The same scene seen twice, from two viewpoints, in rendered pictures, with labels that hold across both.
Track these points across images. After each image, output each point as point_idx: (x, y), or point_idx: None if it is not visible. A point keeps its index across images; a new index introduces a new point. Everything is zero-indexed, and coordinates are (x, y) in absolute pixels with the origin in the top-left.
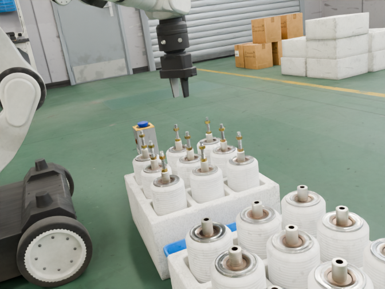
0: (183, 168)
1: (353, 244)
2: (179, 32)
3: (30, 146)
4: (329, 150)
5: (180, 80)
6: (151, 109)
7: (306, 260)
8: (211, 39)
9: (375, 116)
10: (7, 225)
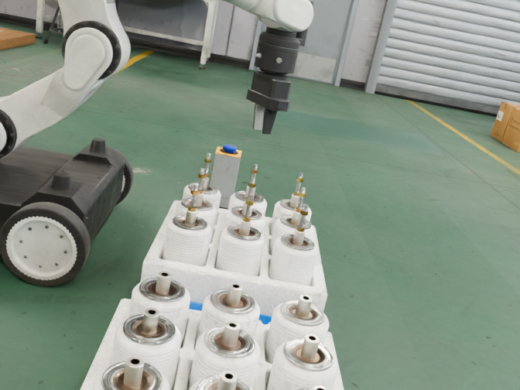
0: (228, 220)
1: (296, 384)
2: (280, 50)
3: (135, 124)
4: (490, 303)
5: (264, 110)
6: (314, 143)
7: (221, 367)
8: (480, 80)
9: None
10: (15, 192)
